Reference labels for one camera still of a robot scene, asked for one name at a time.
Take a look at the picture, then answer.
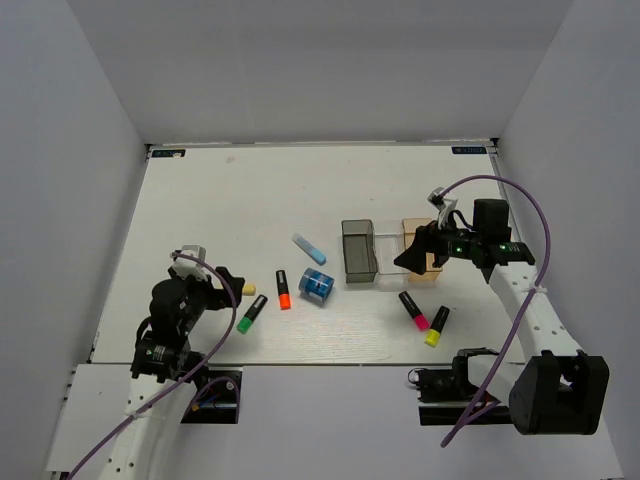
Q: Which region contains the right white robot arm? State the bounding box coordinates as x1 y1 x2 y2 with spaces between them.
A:
394 194 609 435

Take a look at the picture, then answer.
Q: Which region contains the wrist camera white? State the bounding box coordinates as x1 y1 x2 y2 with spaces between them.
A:
169 245 208 281
427 187 458 230

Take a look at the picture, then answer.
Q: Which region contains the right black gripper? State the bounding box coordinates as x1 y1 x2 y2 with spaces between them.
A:
394 209 482 274

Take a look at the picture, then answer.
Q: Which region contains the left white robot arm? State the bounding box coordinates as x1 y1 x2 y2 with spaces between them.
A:
99 265 245 479

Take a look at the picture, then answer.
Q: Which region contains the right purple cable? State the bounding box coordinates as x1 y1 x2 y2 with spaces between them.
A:
439 174 552 448

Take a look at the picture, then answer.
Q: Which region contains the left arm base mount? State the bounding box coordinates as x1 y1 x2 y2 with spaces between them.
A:
181 368 243 425

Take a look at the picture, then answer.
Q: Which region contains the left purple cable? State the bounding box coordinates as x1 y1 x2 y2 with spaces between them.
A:
64 252 241 480

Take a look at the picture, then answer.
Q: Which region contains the light blue highlighter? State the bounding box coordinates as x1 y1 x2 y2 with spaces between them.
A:
291 233 327 266

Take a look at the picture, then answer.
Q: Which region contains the left corner label sticker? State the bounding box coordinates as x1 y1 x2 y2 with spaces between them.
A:
151 149 186 158

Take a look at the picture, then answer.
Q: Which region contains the pink highlighter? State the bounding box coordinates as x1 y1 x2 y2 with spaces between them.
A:
398 291 430 332

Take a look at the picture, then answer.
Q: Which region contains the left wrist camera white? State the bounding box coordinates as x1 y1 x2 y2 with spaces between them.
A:
169 245 208 281

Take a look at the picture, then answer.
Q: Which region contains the dark grey transparent container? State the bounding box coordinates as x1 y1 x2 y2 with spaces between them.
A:
341 219 378 284

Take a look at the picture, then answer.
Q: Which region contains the orange highlighter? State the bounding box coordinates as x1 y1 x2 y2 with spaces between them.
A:
276 270 291 310

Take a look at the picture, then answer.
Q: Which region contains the green highlighter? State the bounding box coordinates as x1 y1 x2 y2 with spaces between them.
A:
237 294 268 334

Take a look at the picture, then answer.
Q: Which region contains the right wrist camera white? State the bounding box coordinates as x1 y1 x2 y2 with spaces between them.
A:
427 187 458 230

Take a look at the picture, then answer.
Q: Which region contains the amber transparent container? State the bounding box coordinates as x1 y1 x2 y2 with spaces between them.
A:
402 217 443 284

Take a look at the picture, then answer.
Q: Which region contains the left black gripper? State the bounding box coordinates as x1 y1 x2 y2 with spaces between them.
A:
169 264 245 334

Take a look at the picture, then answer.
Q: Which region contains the right corner label sticker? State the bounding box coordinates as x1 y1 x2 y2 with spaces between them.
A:
451 146 487 155

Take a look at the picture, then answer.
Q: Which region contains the clear transparent container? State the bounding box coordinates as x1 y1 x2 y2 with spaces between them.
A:
373 220 408 292

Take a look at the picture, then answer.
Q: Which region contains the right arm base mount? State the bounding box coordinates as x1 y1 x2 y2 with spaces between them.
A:
407 368 511 426

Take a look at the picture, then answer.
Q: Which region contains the pale yellow eraser stick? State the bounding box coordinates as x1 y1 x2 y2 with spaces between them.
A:
242 284 256 296

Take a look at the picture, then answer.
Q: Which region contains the purple cable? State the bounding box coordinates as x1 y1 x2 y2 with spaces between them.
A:
64 252 241 480
439 174 552 448

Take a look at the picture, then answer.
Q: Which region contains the corner label sticker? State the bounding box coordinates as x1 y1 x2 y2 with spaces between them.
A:
451 146 487 155
151 149 186 158

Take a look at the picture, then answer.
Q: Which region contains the blue round jar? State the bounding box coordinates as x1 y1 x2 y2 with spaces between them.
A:
298 268 334 305

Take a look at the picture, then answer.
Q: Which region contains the yellow highlighter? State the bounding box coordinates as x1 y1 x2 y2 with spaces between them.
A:
425 306 450 347

